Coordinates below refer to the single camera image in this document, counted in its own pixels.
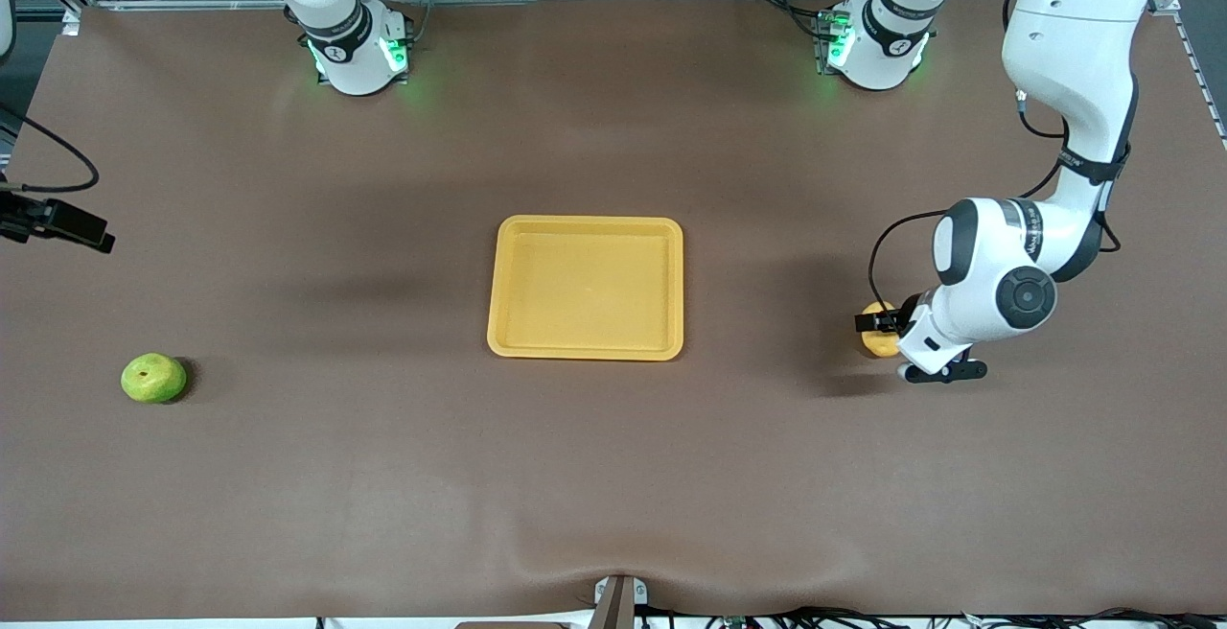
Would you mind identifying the grey table edge clamp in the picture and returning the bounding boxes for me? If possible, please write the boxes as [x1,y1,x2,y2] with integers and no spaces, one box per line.
[592,574,649,629]

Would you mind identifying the yellow potato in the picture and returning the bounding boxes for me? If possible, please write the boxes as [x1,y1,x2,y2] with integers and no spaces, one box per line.
[860,301,904,360]

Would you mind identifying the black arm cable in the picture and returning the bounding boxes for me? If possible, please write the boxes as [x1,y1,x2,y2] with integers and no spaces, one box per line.
[868,0,1142,318]
[0,102,101,194]

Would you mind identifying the brown table mat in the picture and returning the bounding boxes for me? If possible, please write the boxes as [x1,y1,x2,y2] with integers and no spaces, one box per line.
[0,0,1227,622]

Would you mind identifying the green apple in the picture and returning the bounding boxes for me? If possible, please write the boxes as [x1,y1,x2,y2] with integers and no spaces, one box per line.
[120,352,189,406]

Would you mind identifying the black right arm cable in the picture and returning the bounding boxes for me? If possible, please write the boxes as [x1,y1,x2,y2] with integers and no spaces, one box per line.
[0,102,101,194]

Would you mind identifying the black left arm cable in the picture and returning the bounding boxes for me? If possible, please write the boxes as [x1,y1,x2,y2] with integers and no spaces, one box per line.
[868,0,1142,318]

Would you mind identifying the yellow plastic tray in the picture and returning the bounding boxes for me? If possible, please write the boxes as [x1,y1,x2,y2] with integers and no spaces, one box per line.
[486,215,685,361]

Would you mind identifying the black cable bundle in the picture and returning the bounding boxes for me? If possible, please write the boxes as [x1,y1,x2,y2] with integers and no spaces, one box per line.
[642,606,1227,629]

